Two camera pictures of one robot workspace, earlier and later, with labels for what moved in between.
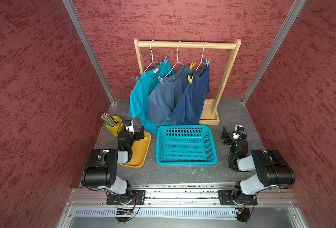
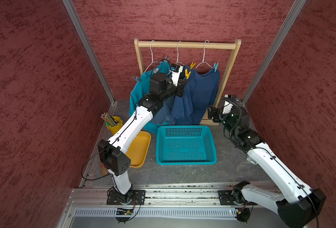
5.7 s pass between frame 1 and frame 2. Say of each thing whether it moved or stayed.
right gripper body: moved
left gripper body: moved
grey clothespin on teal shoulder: stayed
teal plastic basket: stayed
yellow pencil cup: stayed
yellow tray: stayed
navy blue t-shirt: moved
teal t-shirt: stayed
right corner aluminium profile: stayed
